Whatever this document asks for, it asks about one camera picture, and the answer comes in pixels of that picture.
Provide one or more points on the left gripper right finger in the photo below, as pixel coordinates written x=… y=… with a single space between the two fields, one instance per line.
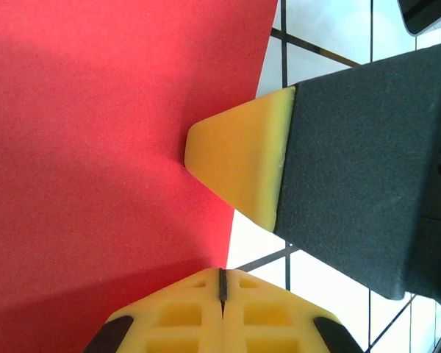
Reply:
x=272 y=316

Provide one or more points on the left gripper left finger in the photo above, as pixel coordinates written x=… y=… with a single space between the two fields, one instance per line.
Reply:
x=176 y=316

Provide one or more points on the red square paper sheet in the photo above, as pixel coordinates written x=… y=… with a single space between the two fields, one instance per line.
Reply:
x=95 y=147

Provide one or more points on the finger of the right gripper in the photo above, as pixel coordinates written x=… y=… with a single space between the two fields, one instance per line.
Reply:
x=345 y=165

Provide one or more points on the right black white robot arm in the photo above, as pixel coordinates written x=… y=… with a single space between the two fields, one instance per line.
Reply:
x=430 y=14

